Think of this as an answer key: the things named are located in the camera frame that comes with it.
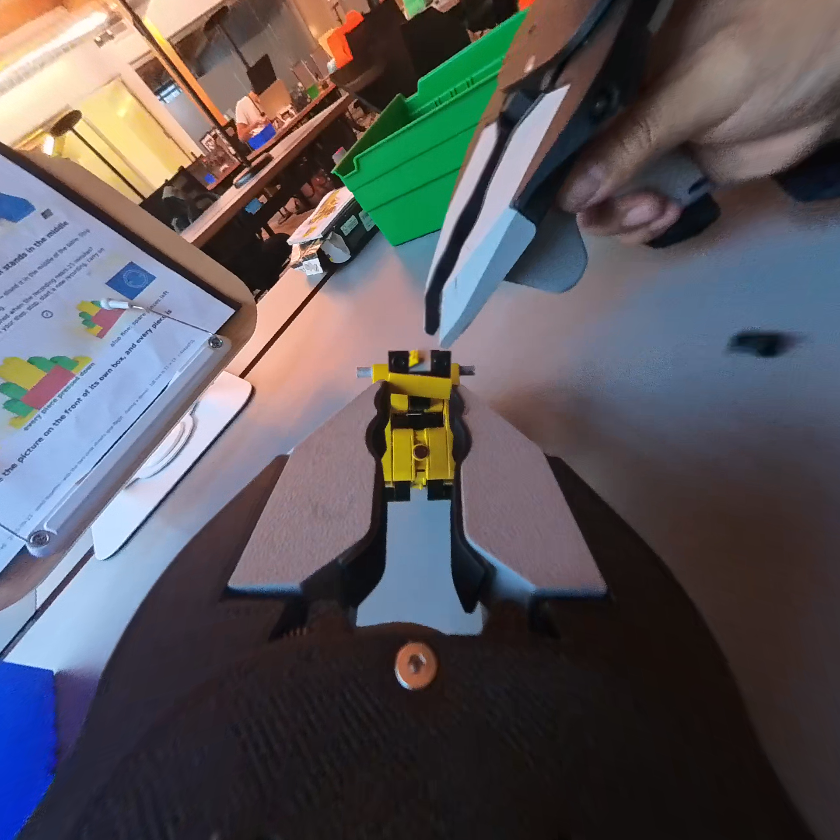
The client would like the yellow black lego model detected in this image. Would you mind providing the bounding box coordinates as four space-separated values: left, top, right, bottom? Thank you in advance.
356 348 475 503

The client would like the white stand base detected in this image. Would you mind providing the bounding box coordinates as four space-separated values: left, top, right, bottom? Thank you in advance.
91 371 253 562

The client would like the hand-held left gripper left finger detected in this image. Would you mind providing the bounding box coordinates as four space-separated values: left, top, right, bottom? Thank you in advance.
226 385 387 624

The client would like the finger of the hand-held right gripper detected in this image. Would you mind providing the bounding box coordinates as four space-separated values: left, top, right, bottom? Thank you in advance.
424 120 506 336
436 84 573 349

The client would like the black lego set box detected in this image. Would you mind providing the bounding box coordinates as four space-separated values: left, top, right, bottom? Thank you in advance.
287 187 379 277

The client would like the small black lego piece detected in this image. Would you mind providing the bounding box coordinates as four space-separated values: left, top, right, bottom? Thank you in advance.
728 331 798 358

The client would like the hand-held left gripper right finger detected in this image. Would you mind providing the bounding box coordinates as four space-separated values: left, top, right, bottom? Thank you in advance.
451 385 609 616

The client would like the long background table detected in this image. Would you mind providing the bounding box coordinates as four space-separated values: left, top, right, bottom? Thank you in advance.
180 92 352 249

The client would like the orange plastic crate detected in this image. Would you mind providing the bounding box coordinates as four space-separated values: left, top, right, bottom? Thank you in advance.
323 10 366 72

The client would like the black floor lamp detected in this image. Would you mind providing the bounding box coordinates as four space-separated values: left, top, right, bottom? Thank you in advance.
49 108 148 201

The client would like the person's right hand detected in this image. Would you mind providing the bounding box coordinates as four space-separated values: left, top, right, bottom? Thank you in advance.
558 0 840 237

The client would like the blue plastic bin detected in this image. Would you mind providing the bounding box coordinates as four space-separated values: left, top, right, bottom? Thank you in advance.
0 659 58 840

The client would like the wooden clipboard stand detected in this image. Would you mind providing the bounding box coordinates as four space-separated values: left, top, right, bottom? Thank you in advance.
0 141 258 611

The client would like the white yellow instruction booklet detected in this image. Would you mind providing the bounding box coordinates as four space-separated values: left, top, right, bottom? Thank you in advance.
298 188 358 238

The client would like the printed instruction sheet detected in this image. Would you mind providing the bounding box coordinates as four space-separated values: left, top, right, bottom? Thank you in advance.
0 157 236 572

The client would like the green plastic bin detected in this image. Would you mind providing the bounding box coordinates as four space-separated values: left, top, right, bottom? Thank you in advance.
331 7 529 247

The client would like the metal clip bar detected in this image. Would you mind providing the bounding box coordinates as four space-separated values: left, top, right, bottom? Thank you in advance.
28 333 232 559

